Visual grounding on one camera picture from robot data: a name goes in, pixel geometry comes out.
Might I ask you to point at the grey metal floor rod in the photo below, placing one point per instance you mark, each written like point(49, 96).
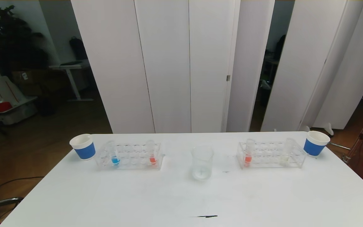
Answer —
point(339, 145)

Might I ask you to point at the grey metal chair leg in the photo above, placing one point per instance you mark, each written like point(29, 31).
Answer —
point(11, 200)

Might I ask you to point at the test tube with yellow pigment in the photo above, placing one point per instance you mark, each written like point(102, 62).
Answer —
point(285, 159)

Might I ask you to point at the blue and white paper cup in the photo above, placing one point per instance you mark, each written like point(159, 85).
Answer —
point(85, 151)
point(314, 147)

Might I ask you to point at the dark green potted plant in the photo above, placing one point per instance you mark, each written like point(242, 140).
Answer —
point(11, 41)

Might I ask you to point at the white office desk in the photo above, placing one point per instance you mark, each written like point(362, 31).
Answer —
point(71, 66)

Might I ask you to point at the white wheeled machine base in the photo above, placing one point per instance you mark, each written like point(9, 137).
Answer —
point(14, 108)

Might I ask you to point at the white partition panel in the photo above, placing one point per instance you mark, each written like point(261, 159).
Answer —
point(165, 63)
point(247, 63)
point(301, 63)
point(351, 78)
point(211, 63)
point(112, 63)

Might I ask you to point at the black backpack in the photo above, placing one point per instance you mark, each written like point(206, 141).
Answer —
point(78, 49)

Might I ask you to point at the brown cardboard box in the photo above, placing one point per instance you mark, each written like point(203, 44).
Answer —
point(31, 80)

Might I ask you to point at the test tube with red pigment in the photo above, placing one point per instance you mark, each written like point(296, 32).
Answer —
point(152, 160)
point(248, 159)

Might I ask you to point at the clear acrylic test tube rack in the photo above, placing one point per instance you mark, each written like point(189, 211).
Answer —
point(131, 158)
point(266, 156)

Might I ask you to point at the clear glass beaker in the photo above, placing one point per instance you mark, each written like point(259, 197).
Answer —
point(202, 167)

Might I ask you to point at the white partition foot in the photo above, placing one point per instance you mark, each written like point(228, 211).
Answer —
point(305, 128)
point(328, 128)

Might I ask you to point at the test tube with blue pigment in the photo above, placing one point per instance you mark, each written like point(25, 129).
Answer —
point(115, 160)

